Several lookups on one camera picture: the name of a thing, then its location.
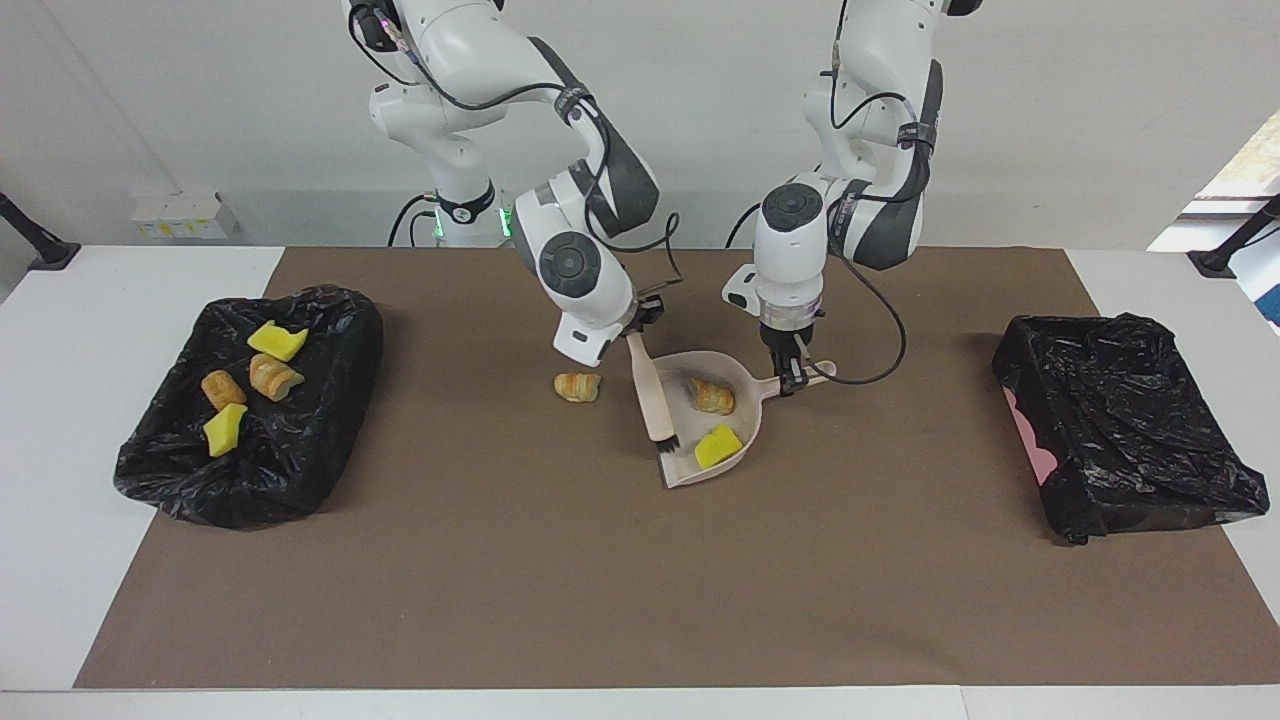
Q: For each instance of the pink bin box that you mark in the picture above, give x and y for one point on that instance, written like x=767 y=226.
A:
x=1030 y=435

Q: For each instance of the pale-ended croissant piece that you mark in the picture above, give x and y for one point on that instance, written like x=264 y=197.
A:
x=274 y=377

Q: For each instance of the beige brush with black bristles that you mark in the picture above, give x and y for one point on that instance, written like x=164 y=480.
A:
x=652 y=395

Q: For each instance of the yellow sponge wedge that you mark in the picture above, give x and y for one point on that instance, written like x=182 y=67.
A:
x=225 y=429

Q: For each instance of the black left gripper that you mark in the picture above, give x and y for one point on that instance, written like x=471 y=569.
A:
x=785 y=340

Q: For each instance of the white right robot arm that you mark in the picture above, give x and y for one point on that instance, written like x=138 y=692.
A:
x=575 y=270

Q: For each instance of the black stand foot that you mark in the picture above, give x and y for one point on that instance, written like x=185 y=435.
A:
x=1235 y=245
x=35 y=240

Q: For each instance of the striped croissant piece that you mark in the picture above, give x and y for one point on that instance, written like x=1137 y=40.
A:
x=577 y=386
x=712 y=396

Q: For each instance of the beige plastic dustpan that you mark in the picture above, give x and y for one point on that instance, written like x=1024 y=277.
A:
x=750 y=410

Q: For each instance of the brown table mat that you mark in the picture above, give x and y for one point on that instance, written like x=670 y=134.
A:
x=600 y=600

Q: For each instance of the brown bun piece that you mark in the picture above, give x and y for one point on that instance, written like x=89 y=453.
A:
x=222 y=389

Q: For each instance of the white wall socket box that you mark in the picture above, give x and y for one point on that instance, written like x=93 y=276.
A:
x=180 y=215

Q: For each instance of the black plastic trash bag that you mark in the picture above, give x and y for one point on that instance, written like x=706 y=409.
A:
x=1130 y=430
x=300 y=470

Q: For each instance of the notched yellow sponge piece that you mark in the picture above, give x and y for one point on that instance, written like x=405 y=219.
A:
x=277 y=341

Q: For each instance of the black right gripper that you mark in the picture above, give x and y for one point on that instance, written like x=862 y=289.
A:
x=645 y=312

